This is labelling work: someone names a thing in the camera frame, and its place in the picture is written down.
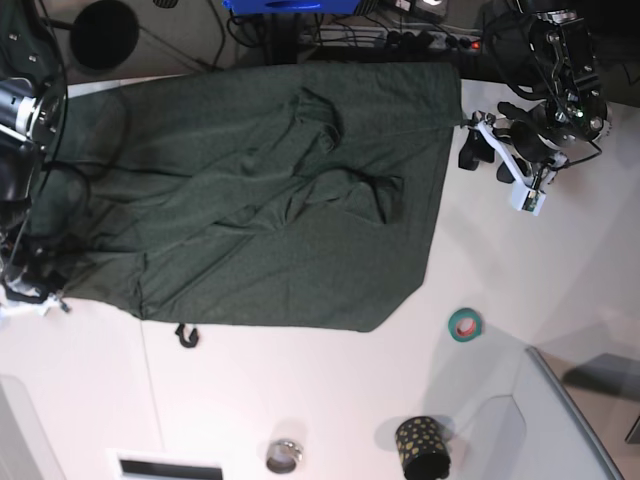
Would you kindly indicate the dark green t-shirt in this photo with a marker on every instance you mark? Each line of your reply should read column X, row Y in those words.
column 283, row 196

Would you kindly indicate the small black clip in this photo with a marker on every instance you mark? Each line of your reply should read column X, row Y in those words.
column 188, row 335

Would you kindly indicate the white slotted tray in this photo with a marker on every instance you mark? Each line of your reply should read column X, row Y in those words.
column 131, row 464

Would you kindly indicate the white power strip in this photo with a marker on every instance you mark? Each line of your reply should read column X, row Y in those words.
column 433, row 41

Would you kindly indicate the blue plastic box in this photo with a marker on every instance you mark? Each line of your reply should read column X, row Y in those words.
column 248, row 7

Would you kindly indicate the green tape roll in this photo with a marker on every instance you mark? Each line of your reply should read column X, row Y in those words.
column 465, row 325

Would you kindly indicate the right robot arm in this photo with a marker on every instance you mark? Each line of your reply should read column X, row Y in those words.
column 34, row 101

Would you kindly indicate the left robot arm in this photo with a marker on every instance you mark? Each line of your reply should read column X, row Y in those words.
column 569, row 104

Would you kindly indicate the round black stand base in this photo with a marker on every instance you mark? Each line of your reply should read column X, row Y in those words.
column 104, row 35

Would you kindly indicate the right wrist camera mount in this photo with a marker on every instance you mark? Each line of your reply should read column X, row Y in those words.
column 18, row 303

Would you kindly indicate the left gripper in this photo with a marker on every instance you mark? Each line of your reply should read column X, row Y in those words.
column 525, row 137

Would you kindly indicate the silver tape roll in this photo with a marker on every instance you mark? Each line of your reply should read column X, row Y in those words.
column 283, row 456

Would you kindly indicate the black gold-dotted cup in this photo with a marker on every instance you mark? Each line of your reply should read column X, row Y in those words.
column 422, row 449

